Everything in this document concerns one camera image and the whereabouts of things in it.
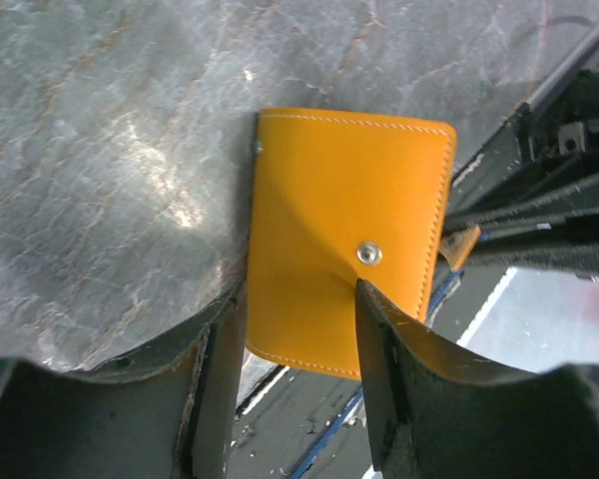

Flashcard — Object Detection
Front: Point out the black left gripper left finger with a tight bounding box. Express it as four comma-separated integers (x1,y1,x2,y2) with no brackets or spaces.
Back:
0,283,246,478

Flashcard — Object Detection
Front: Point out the orange leather card holder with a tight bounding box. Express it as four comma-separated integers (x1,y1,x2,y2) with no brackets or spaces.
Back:
246,108,480,379

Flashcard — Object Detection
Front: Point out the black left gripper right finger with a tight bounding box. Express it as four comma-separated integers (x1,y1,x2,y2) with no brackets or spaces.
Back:
354,279,599,478

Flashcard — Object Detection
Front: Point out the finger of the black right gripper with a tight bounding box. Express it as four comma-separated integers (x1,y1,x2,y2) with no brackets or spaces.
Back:
465,224,599,278
443,173,599,235

